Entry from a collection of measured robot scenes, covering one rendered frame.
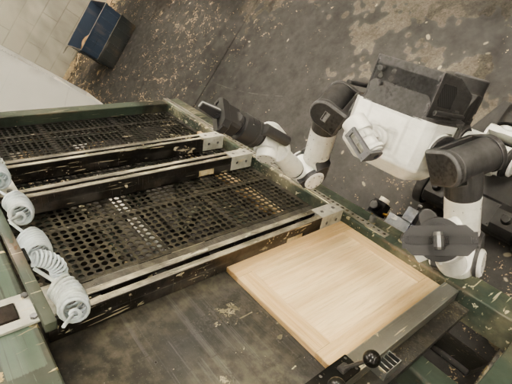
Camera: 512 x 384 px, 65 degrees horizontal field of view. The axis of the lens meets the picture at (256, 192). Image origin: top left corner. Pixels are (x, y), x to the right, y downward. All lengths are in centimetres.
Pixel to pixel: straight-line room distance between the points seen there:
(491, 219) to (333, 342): 130
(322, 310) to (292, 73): 239
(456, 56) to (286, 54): 131
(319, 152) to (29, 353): 98
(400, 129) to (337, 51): 211
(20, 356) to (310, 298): 74
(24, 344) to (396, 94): 105
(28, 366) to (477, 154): 107
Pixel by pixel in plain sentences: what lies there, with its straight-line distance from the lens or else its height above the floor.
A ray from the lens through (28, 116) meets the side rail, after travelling 231.
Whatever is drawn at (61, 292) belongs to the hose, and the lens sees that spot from 94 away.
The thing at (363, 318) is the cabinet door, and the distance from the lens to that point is 125.
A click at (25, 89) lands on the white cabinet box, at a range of 469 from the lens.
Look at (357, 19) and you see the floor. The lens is 332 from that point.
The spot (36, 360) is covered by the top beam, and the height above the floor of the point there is 188.
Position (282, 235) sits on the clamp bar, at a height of 120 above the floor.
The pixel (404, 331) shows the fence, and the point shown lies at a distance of 123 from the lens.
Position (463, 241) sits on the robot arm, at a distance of 81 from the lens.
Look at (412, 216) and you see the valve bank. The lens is 169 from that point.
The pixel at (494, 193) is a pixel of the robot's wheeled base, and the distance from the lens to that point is 230.
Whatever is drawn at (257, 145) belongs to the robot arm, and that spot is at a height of 144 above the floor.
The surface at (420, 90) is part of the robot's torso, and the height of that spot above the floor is 140.
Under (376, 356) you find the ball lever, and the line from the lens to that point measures 96.
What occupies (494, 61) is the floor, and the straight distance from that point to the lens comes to 281.
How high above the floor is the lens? 236
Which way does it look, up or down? 51 degrees down
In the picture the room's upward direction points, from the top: 63 degrees counter-clockwise
